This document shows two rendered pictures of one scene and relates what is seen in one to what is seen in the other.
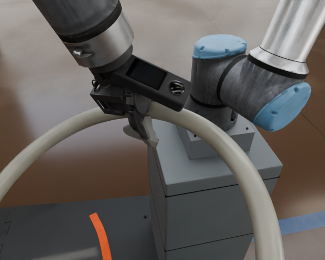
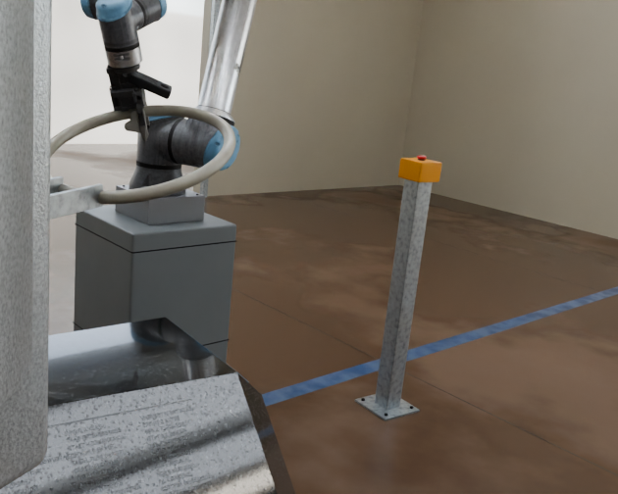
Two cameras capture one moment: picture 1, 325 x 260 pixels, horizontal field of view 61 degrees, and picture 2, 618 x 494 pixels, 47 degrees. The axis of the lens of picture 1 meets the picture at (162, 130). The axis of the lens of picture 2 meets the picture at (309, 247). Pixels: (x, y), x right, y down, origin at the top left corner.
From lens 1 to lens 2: 1.68 m
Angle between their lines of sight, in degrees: 38
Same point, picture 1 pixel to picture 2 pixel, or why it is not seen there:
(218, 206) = (184, 278)
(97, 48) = (131, 56)
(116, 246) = not seen: hidden behind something
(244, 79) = (189, 127)
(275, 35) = (206, 94)
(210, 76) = (160, 133)
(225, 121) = not seen: hidden behind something
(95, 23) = (133, 43)
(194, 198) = (160, 261)
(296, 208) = (278, 382)
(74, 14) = (128, 37)
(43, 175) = not seen: outside the picture
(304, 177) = (280, 357)
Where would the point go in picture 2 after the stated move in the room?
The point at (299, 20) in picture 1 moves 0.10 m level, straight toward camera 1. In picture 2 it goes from (220, 82) to (218, 84)
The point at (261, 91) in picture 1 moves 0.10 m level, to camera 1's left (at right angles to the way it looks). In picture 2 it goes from (204, 131) to (175, 130)
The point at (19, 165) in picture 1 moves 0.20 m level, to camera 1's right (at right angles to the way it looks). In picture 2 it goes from (57, 141) to (134, 144)
